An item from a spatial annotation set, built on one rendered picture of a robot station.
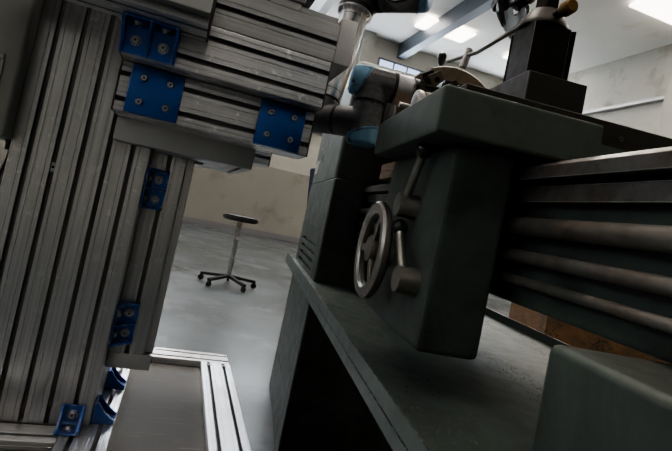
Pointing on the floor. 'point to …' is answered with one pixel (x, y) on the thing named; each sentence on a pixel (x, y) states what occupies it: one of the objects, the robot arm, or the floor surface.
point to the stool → (232, 255)
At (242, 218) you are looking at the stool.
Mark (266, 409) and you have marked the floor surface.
